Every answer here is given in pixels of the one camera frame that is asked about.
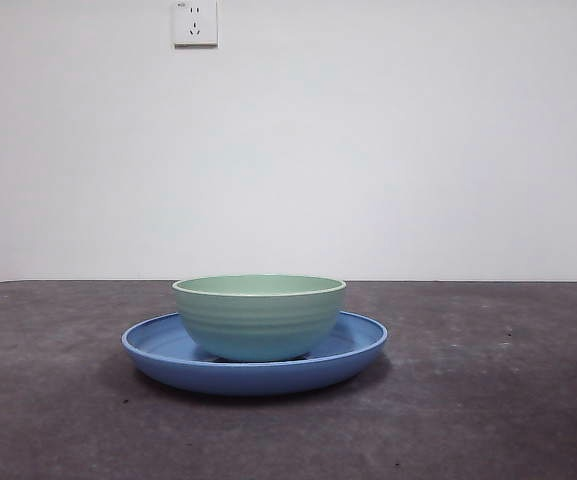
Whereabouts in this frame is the white wall socket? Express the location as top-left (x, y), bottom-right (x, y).
top-left (172, 0), bottom-right (219, 49)

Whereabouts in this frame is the blue round plate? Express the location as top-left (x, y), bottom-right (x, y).
top-left (120, 310), bottom-right (389, 398)

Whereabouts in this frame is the green ribbed bowl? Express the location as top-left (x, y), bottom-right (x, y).
top-left (171, 273), bottom-right (347, 363)

